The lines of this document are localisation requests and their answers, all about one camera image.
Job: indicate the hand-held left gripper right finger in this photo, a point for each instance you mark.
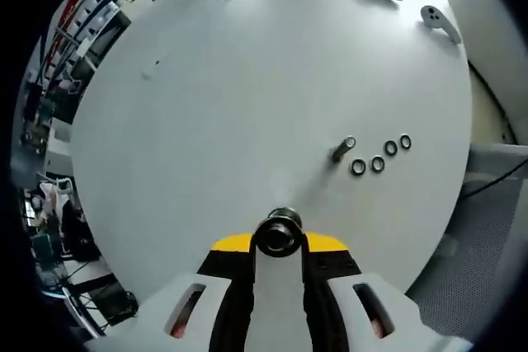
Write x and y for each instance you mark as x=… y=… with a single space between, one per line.
x=363 y=311

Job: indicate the small metal washer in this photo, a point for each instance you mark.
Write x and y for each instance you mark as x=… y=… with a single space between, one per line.
x=371 y=163
x=385 y=148
x=352 y=167
x=400 y=141

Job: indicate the small threaded steel stud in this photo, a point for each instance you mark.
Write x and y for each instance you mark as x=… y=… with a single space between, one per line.
x=342 y=149

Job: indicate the black cylindrical bearing part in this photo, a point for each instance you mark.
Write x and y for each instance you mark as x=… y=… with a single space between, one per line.
x=259 y=238

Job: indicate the grey mesh office chair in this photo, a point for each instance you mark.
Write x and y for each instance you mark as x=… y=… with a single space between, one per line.
x=474 y=278

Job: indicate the large threaded steel stud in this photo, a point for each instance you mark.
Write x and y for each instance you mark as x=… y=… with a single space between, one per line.
x=284 y=214

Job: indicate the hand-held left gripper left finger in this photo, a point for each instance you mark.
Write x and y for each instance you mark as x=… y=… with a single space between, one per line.
x=185 y=311

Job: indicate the shelf rack with white bins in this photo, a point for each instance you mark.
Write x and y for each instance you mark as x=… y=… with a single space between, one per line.
x=82 y=26

